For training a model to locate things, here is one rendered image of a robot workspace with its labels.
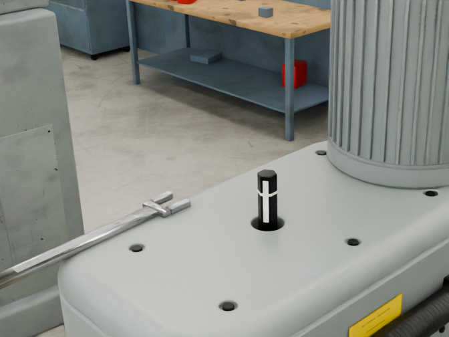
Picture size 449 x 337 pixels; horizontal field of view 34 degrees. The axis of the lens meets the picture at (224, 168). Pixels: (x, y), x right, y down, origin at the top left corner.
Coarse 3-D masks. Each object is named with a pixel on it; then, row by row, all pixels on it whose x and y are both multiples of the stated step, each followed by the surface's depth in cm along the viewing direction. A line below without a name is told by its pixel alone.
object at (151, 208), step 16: (144, 208) 85; (160, 208) 85; (176, 208) 85; (112, 224) 82; (128, 224) 82; (80, 240) 79; (96, 240) 79; (48, 256) 76; (64, 256) 76; (0, 272) 74; (16, 272) 74; (32, 272) 74; (0, 288) 72
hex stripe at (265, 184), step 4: (264, 184) 79; (268, 184) 79; (264, 188) 80; (268, 188) 79; (264, 192) 80; (268, 192) 80; (264, 196) 80; (268, 196) 80; (264, 200) 80; (268, 200) 80; (264, 204) 80; (268, 204) 80; (264, 208) 81; (268, 208) 80; (264, 212) 81; (268, 212) 81; (264, 216) 81; (268, 216) 81; (264, 220) 81; (268, 220) 81
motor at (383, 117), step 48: (336, 0) 86; (384, 0) 81; (432, 0) 79; (336, 48) 89; (384, 48) 83; (432, 48) 81; (336, 96) 91; (384, 96) 84; (432, 96) 83; (336, 144) 94; (384, 144) 87; (432, 144) 86
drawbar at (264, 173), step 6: (258, 174) 80; (264, 174) 80; (270, 174) 80; (276, 174) 79; (258, 180) 80; (264, 180) 79; (270, 180) 79; (276, 180) 80; (258, 186) 80; (270, 186) 79; (276, 186) 80; (270, 192) 80; (258, 198) 81; (270, 198) 80; (276, 198) 81; (258, 204) 81; (270, 204) 80; (276, 204) 81; (258, 210) 82; (270, 210) 80; (276, 210) 81; (258, 216) 82; (270, 216) 81; (276, 216) 82; (264, 222) 81; (270, 222) 81; (276, 222) 82; (264, 228) 82; (270, 228) 81; (276, 228) 82
